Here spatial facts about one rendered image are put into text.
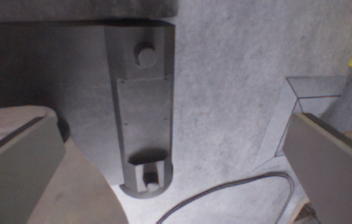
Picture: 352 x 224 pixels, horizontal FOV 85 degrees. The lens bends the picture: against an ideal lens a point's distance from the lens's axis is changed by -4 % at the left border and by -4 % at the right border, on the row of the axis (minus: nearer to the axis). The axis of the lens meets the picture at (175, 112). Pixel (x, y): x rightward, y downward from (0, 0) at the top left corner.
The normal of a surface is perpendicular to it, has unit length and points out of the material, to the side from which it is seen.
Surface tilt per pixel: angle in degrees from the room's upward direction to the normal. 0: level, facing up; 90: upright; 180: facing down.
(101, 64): 0
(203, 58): 0
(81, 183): 90
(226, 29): 0
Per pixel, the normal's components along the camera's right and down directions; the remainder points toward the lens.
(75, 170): 0.03, -0.87
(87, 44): 0.29, 0.47
